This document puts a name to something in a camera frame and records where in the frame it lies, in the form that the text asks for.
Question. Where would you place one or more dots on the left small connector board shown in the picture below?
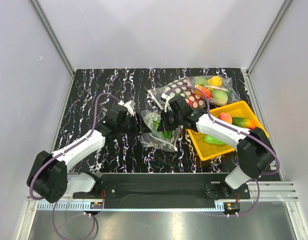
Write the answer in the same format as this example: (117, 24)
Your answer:
(97, 204)

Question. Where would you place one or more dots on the clear bag of fake fruit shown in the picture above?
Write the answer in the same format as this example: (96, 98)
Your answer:
(218, 90)

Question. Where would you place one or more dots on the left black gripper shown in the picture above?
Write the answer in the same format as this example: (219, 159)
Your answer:
(141, 127)

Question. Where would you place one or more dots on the clear zip bag with mushroom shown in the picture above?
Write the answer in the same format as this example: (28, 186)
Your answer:
(161, 95)

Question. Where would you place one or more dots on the yellow plastic tray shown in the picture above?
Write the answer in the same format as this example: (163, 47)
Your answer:
(208, 151)

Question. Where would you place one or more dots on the green fake bitter gourd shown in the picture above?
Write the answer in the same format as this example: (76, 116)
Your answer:
(213, 141)

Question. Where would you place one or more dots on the green fake bok choy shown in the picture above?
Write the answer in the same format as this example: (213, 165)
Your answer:
(156, 125)

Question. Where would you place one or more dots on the black marble pattern mat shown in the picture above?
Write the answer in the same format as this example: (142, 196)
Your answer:
(94, 91)

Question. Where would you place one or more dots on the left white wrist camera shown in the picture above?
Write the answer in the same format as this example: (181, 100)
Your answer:
(129, 106)

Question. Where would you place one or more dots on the small connector board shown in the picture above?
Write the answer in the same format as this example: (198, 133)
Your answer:
(232, 207)
(97, 204)

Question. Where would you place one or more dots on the clear zip bag with lemon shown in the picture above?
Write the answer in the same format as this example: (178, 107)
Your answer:
(161, 140)

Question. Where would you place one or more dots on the fake mango in tray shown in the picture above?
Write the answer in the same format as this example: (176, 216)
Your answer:
(243, 122)

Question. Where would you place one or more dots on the slotted white cable duct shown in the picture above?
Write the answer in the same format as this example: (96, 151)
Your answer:
(115, 206)

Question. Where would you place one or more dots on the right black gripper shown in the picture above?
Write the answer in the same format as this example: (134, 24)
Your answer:
(164, 125)

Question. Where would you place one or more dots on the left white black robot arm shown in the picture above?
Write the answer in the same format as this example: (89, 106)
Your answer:
(49, 180)

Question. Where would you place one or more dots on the right small connector board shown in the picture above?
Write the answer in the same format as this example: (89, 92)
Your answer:
(232, 207)

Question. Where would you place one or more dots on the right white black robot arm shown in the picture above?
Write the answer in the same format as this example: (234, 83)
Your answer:
(253, 148)

